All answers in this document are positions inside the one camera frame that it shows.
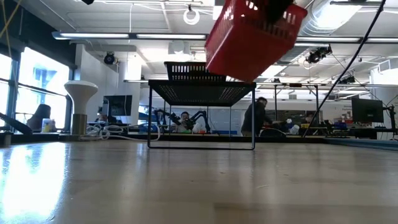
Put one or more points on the small yellow container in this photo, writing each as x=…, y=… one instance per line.
x=47, y=126

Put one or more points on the white mushroom lamp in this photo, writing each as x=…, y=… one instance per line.
x=81, y=93

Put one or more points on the black round ceiling speaker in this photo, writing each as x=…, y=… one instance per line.
x=109, y=58

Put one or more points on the large bright window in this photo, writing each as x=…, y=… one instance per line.
x=40, y=77

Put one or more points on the black perforated metal riser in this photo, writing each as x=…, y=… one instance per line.
x=202, y=93

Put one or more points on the silver ventilation duct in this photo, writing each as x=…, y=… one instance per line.
x=320, y=15

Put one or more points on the black ceiling-mounted device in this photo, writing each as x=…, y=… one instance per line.
x=317, y=55

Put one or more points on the black plastic basket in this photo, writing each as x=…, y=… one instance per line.
x=186, y=71

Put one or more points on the linear ceiling light fixture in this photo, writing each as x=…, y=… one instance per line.
x=124, y=35

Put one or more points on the black background robot arm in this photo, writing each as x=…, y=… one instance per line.
x=199, y=116

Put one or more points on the person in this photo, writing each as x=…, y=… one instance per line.
x=100, y=116
x=38, y=116
x=185, y=119
x=309, y=118
x=255, y=118

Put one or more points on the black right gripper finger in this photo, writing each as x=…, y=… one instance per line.
x=278, y=9

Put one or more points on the red plastic basket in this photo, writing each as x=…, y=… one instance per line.
x=248, y=49

